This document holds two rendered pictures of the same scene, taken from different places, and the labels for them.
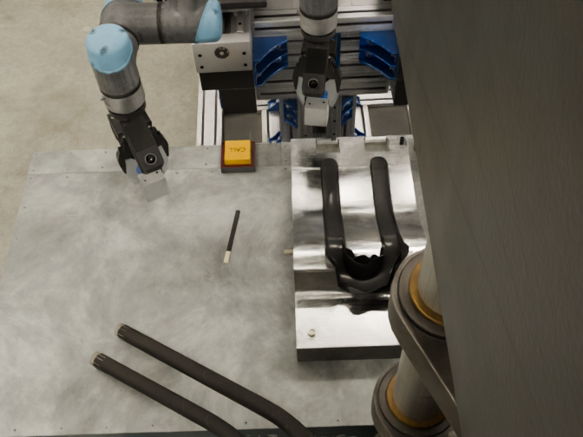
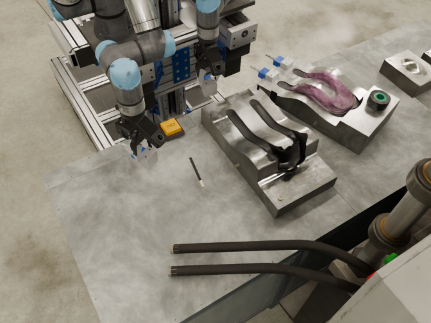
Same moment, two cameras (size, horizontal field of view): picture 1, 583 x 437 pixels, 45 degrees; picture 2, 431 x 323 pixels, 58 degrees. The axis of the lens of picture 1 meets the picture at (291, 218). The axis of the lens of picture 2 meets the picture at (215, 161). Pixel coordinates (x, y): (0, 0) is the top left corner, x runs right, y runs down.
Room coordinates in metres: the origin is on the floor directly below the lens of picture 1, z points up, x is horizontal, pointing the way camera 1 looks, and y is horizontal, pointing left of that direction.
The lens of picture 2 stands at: (0.17, 0.53, 1.96)
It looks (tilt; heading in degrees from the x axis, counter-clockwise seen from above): 53 degrees down; 326
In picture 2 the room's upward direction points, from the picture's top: 2 degrees clockwise
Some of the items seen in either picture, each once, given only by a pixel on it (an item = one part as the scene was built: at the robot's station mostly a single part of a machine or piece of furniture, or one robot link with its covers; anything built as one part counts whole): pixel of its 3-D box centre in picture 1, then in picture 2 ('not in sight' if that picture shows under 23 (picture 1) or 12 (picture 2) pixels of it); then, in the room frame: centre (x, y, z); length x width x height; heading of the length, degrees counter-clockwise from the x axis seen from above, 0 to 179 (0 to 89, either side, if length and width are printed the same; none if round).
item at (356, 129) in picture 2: not in sight; (324, 95); (0.90, -0.49, 0.86); 0.50 x 0.26 x 0.11; 16
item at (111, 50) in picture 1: (113, 59); (126, 81); (0.96, 0.30, 1.25); 0.09 x 0.08 x 0.11; 178
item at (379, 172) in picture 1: (361, 213); (267, 129); (0.84, -0.14, 0.92); 0.35 x 0.16 x 0.09; 179
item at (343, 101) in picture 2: not in sight; (325, 88); (0.91, -0.48, 0.90); 0.26 x 0.18 x 0.08; 16
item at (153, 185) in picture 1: (144, 169); (136, 152); (0.98, 0.31, 0.93); 0.13 x 0.05 x 0.05; 26
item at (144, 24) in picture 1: (130, 23); (118, 59); (1.06, 0.28, 1.25); 0.11 x 0.11 x 0.08; 88
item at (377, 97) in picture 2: not in sight; (378, 100); (0.73, -0.59, 0.93); 0.08 x 0.08 x 0.04
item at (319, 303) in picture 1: (356, 233); (265, 141); (0.83, -0.13, 0.87); 0.50 x 0.26 x 0.14; 179
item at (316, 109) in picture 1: (319, 96); (205, 79); (1.16, -0.08, 0.93); 0.13 x 0.05 x 0.05; 169
